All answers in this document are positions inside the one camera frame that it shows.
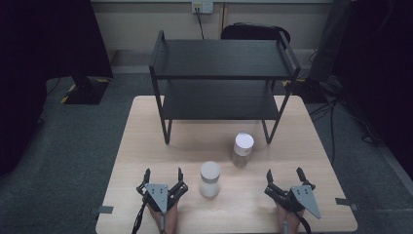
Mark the black metal stand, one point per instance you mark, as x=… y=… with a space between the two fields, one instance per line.
x=328 y=48

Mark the person's left hand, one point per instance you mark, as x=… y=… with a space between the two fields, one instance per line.
x=170 y=219

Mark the glass jar of white salt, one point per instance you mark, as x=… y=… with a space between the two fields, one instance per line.
x=209 y=178

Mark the black stand base striped tape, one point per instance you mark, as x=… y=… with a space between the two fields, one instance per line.
x=85 y=92

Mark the person's right hand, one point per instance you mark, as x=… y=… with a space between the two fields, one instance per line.
x=292 y=222

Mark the white wall socket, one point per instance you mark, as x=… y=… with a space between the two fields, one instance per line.
x=202 y=6

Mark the black two-tier shelf rack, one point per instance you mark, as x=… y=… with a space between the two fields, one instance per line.
x=220 y=58

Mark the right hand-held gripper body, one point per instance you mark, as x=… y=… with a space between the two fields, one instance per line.
x=303 y=196

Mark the glass jar with brown contents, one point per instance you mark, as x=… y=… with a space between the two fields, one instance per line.
x=243 y=148

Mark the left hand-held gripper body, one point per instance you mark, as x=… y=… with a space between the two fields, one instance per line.
x=157 y=193

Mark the dark curtain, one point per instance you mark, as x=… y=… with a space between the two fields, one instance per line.
x=39 y=65
x=383 y=65

